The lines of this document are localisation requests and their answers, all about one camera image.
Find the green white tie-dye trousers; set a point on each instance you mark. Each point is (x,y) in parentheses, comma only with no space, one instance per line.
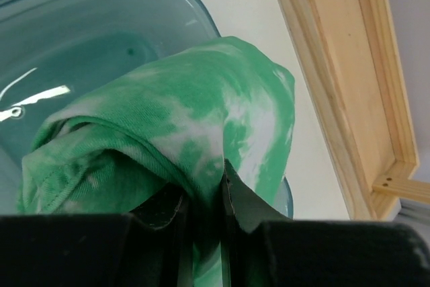
(175,120)

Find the left wooden rack post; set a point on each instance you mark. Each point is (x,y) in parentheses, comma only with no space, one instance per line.
(417,191)

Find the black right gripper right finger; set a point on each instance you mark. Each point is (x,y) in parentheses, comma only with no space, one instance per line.
(262,247)

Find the wooden rack base tray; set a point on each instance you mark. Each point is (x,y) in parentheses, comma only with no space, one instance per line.
(350,59)

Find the teal plastic basin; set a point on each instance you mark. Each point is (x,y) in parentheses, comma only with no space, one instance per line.
(56,51)

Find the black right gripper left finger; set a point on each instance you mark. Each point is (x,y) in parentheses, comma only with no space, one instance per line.
(149,246)

